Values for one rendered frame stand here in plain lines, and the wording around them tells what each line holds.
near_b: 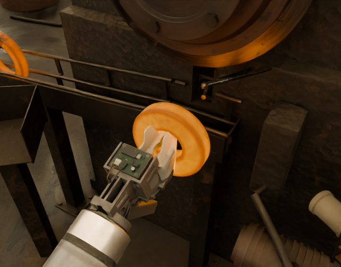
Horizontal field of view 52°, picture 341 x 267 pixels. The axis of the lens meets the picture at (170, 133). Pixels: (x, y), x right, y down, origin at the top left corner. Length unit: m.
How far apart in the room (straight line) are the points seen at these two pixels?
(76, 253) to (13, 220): 1.18
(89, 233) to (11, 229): 1.16
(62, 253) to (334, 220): 0.53
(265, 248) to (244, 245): 0.05
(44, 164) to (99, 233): 1.37
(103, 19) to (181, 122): 0.53
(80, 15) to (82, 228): 0.70
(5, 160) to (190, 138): 0.59
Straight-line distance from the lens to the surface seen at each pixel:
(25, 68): 1.29
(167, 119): 0.61
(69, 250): 0.53
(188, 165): 0.66
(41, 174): 1.83
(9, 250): 1.61
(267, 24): 0.67
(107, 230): 0.53
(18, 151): 1.05
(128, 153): 0.56
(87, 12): 1.10
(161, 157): 0.60
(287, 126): 0.78
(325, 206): 0.80
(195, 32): 0.65
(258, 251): 0.89
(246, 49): 0.72
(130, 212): 0.58
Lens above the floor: 1.28
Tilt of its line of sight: 41 degrees down
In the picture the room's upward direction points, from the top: straight up
